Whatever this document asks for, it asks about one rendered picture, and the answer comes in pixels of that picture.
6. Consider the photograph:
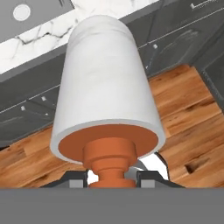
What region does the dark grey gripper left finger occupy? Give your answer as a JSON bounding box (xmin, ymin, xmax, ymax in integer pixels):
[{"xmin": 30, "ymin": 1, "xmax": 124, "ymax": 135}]
[{"xmin": 39, "ymin": 170, "xmax": 88, "ymax": 189}]

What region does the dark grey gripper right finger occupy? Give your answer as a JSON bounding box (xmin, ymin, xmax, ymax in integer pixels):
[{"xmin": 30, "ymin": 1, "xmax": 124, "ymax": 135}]
[{"xmin": 136, "ymin": 170, "xmax": 186, "ymax": 189}]

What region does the white soap dispenser orange pump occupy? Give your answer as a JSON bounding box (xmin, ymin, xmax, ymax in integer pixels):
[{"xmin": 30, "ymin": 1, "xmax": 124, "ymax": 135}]
[{"xmin": 49, "ymin": 14, "xmax": 166, "ymax": 189}]

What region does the grey panel under sink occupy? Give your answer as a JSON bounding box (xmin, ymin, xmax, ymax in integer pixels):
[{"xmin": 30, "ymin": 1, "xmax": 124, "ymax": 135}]
[{"xmin": 0, "ymin": 45, "xmax": 68, "ymax": 114}]

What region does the grey cupboard door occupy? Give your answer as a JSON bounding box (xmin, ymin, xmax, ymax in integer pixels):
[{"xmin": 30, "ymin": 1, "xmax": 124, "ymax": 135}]
[
  {"xmin": 27, "ymin": 85, "xmax": 61, "ymax": 136},
  {"xmin": 138, "ymin": 8, "xmax": 224, "ymax": 77},
  {"xmin": 0, "ymin": 100, "xmax": 38, "ymax": 147}
]

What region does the grey corner cupboard run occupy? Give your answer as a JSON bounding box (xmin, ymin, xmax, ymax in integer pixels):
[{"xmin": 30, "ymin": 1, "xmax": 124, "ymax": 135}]
[{"xmin": 200, "ymin": 52, "xmax": 224, "ymax": 111}]

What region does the grey drawer front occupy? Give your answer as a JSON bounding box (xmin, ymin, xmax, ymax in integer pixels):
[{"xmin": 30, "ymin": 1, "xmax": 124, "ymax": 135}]
[{"xmin": 127, "ymin": 0, "xmax": 224, "ymax": 48}]

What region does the pale bar drawer handle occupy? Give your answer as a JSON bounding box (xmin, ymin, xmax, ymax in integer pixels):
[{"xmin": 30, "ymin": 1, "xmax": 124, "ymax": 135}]
[{"xmin": 190, "ymin": 0, "xmax": 217, "ymax": 10}]

